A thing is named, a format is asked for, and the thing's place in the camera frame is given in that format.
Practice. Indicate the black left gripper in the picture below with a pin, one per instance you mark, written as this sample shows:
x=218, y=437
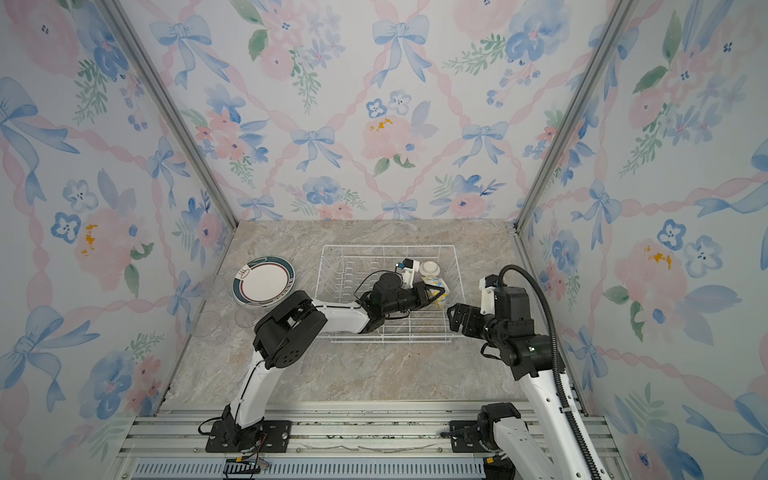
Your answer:
x=419, y=292

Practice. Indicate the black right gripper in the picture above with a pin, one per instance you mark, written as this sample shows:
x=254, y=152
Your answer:
x=474, y=317

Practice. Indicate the white wire dish rack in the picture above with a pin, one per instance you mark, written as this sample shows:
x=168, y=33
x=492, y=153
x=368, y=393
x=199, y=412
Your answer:
x=347, y=271

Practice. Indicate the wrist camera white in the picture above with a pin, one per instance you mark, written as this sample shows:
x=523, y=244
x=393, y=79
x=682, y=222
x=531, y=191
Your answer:
x=488, y=287
x=408, y=270

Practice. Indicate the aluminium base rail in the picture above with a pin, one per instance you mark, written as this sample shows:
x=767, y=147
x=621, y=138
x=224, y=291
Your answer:
x=326, y=440

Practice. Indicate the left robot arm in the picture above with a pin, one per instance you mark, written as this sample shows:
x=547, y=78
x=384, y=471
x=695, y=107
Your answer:
x=284, y=335

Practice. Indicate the aluminium corner post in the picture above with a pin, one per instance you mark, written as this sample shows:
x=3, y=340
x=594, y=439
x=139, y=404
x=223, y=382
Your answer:
x=116, y=18
x=608, y=41

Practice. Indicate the left aluminium corner post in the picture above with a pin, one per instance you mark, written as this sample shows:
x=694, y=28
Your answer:
x=116, y=18

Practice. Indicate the white plate dark underside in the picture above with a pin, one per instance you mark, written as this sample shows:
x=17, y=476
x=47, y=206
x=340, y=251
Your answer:
x=263, y=281

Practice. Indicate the right aluminium corner post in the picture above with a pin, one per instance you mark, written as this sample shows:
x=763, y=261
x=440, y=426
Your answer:
x=608, y=41

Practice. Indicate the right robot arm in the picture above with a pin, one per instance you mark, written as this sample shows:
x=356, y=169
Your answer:
x=499, y=429

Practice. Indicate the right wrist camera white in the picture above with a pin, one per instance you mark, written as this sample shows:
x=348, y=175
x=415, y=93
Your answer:
x=488, y=287

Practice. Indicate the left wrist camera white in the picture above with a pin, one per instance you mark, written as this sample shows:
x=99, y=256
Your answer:
x=408, y=270

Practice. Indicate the purple striped bowl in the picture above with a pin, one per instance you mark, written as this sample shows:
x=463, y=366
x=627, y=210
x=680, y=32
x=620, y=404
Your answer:
x=430, y=269

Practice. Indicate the clear faceted glass back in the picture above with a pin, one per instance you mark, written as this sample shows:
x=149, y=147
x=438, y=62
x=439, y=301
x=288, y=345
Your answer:
x=214, y=287

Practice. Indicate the clear faceted glass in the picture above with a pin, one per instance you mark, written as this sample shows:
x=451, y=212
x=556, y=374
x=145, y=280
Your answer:
x=206, y=324
x=214, y=287
x=246, y=317

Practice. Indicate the clear faceted glass front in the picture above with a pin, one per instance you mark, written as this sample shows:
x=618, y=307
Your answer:
x=246, y=317

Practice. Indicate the blue yellow patterned bowl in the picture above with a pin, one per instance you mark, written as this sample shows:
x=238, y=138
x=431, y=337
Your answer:
x=437, y=291

